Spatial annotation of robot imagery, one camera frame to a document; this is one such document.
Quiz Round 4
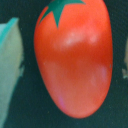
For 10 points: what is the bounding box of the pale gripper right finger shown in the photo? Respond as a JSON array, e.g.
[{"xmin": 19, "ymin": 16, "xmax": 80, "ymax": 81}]
[{"xmin": 122, "ymin": 41, "xmax": 128, "ymax": 79}]

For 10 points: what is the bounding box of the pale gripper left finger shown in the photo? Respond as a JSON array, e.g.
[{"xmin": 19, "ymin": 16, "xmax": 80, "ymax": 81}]
[{"xmin": 0, "ymin": 18, "xmax": 24, "ymax": 128}]

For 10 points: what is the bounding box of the red tomato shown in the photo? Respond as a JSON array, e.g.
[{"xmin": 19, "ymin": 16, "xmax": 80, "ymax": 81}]
[{"xmin": 34, "ymin": 0, "xmax": 113, "ymax": 118}]

